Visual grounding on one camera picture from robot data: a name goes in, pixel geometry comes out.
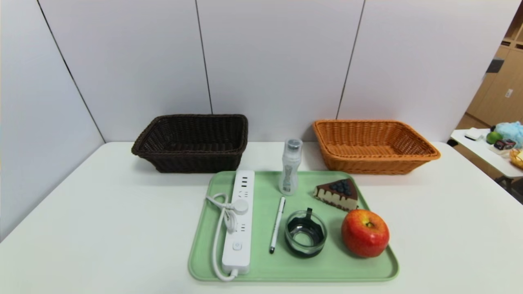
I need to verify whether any chocolate blueberry cake slice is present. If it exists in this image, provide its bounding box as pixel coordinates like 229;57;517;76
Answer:
314;178;360;212

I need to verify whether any light blue fluffy cloth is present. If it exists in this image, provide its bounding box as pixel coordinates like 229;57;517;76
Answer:
495;121;523;148

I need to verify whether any orange wicker basket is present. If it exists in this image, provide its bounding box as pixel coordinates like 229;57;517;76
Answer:
313;119;441;175

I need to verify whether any white power strip cable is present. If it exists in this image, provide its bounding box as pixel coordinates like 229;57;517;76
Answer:
205;193;249;282

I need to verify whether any red apple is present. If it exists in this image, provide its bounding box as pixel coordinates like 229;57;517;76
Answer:
341;209;390;258

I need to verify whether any glass cup with black handle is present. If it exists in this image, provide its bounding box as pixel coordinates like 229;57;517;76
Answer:
285;208;328;258

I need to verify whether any clear plastic bottle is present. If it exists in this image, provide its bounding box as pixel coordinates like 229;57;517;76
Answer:
279;138;303;196

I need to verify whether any dark brown wicker basket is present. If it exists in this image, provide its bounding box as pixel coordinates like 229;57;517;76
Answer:
131;114;249;173

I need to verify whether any white stylus pen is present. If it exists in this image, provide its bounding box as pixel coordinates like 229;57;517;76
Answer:
269;196;286;254

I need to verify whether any white power strip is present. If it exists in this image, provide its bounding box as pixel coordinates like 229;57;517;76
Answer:
221;170;255;275

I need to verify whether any white side table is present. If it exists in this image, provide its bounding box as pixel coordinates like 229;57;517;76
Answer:
449;129;523;180

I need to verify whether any light green plastic tray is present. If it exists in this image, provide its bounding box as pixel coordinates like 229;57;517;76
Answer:
188;170;400;282

